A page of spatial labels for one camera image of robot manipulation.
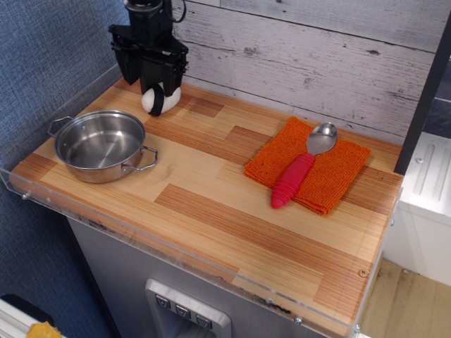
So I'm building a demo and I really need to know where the orange knitted cloth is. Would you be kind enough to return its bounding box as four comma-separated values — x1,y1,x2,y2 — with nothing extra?
244,117,371,215

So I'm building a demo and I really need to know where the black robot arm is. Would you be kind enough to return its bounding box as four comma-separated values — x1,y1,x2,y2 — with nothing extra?
109,1,189,97

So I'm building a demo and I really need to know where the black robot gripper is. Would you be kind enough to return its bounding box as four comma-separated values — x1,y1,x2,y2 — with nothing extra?
109,8,188,97

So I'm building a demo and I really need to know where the silver toy fridge cabinet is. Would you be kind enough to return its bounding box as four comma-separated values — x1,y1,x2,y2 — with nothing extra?
69,220,320,337

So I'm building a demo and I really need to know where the white and black corner object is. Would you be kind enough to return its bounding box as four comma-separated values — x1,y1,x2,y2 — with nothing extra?
1,294,54,337

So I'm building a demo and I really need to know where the dark right vertical post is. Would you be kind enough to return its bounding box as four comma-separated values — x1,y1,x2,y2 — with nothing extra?
394,15,450,175

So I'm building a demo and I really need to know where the yellow object at corner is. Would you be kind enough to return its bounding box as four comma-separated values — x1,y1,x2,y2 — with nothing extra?
25,322,63,338

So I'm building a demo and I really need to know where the clear acrylic table guard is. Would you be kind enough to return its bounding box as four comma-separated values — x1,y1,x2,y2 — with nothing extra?
0,51,404,338

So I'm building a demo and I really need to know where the white side cabinet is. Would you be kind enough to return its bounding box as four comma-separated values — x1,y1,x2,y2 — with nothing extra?
383,132,450,285

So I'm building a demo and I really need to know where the metal spoon with red handle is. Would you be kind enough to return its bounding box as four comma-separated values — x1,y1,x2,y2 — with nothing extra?
271,123,338,209

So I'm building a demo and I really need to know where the white egg with black band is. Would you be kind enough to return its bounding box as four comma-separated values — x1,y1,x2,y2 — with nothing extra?
142,82,181,116

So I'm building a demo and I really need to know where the stainless steel two-handled pot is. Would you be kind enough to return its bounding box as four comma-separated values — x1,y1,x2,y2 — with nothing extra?
47,110,158,184

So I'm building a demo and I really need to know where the silver dispenser button panel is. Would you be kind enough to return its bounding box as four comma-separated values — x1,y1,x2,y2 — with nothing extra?
145,278,232,337

